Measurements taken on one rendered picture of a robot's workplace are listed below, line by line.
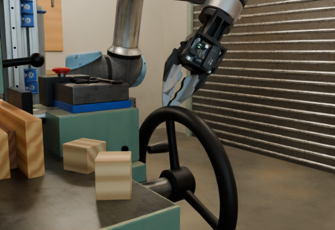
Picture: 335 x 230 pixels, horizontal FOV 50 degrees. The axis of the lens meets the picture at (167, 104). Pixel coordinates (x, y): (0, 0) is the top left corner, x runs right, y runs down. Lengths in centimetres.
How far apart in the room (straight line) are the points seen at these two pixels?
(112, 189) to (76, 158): 10
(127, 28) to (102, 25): 316
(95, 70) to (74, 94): 62
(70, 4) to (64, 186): 380
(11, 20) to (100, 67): 30
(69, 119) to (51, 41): 351
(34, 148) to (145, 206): 16
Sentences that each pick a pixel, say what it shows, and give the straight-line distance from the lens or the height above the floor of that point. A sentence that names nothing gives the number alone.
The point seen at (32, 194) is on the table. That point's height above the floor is 90.
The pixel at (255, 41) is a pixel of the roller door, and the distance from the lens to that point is 373.
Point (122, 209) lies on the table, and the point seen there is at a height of 90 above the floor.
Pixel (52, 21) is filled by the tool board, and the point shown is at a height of 136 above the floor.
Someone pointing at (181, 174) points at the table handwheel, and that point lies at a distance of 65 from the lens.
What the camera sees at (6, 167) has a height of 91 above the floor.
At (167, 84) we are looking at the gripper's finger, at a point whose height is 99.
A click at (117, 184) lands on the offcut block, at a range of 38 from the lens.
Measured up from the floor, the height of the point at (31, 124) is 97.
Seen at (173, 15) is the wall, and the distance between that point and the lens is 469.
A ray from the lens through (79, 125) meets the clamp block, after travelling 55.
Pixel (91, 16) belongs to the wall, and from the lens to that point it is 428.
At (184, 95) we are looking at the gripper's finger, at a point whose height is 97.
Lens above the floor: 105
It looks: 9 degrees down
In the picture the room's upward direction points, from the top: straight up
